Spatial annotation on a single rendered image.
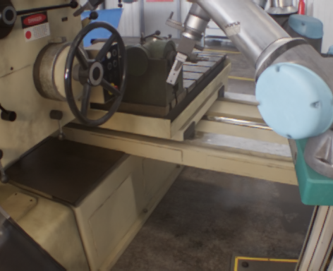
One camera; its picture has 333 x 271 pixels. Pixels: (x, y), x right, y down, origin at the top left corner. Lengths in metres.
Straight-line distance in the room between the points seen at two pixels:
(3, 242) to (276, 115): 0.44
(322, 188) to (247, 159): 1.14
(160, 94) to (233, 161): 0.53
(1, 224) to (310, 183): 0.53
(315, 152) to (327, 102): 0.19
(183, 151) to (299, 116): 1.40
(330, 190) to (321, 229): 0.66
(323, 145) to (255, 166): 1.13
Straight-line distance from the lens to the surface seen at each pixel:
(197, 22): 1.04
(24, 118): 1.22
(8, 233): 0.51
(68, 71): 1.02
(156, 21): 9.16
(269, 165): 1.73
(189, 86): 1.87
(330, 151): 0.63
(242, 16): 0.57
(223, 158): 1.76
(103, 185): 1.83
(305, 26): 1.05
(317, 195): 0.64
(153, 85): 1.59
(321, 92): 0.46
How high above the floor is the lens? 1.60
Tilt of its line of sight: 27 degrees down
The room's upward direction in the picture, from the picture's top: 2 degrees counter-clockwise
